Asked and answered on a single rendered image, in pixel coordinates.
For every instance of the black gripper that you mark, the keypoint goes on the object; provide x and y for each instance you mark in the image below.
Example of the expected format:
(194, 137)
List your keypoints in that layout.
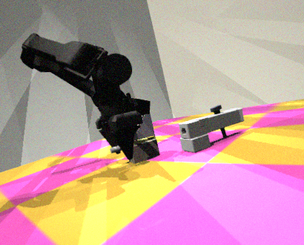
(117, 124)

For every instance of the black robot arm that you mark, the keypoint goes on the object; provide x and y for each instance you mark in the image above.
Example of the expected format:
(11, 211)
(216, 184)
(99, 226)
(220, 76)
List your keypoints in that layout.
(75, 62)

